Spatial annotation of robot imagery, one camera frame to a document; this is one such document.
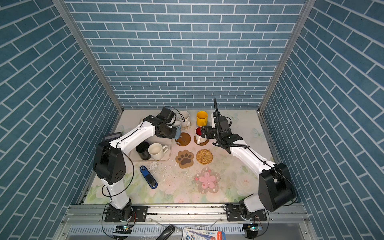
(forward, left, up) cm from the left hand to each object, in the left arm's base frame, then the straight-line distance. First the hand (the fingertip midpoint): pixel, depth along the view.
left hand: (174, 134), depth 91 cm
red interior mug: (+3, -15, -3) cm, 16 cm away
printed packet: (-49, -12, -11) cm, 52 cm away
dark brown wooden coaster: (-1, -18, -10) cm, 20 cm away
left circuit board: (-46, +22, -15) cm, 53 cm away
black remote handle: (-49, 0, -8) cm, 49 cm away
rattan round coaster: (-10, -19, -11) cm, 24 cm away
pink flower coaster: (-25, -20, -11) cm, 34 cm away
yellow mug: (+18, -18, -4) cm, 26 cm away
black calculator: (+6, +43, -10) cm, 45 cm away
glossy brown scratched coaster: (+3, -5, -12) cm, 13 cm away
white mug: (-8, +10, -7) cm, 15 cm away
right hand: (0, -20, +7) cm, 21 cm away
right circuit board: (-47, -42, -12) cm, 64 cm away
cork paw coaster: (-11, -6, -12) cm, 17 cm away
